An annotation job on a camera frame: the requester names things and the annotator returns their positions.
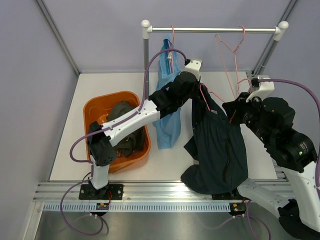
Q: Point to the dark navy shorts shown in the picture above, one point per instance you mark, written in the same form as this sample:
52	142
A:
219	149

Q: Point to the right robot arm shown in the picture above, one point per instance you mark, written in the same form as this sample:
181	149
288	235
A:
299	216

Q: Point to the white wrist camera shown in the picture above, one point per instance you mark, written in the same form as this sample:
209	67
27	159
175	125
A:
262	87
194	67

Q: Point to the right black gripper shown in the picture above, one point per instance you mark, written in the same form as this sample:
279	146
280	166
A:
234	109

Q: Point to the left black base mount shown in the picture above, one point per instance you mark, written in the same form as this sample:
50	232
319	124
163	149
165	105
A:
110	192

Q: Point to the white metal clothes rack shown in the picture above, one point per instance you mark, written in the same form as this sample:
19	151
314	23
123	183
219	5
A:
276	31

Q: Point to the pink hanger of green shorts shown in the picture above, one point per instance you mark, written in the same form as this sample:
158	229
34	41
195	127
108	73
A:
218	40

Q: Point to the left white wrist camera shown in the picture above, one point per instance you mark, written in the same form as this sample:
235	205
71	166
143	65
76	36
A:
194	67

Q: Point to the pink hanger of navy shorts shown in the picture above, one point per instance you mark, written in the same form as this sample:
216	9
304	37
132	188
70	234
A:
210	103

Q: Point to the aluminium rail frame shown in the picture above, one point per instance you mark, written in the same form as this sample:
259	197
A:
160	190

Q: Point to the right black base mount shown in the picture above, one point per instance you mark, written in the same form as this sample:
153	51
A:
229	196

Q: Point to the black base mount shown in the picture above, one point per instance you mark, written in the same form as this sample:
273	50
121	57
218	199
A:
229	196
110	192

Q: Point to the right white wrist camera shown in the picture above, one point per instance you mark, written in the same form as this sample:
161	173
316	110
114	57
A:
262	87

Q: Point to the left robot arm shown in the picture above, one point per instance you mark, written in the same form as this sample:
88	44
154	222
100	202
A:
161	103

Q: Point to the orange plastic laundry basket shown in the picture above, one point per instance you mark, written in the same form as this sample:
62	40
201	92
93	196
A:
97	109

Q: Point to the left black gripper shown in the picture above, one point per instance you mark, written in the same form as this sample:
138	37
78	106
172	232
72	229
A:
195	84

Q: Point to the olive green shorts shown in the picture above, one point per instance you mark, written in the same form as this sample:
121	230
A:
132	142

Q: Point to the light blue shorts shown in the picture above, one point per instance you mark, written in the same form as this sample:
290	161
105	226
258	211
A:
168	128

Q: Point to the slotted grey cable duct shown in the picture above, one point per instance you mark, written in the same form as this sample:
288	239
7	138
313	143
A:
162	207

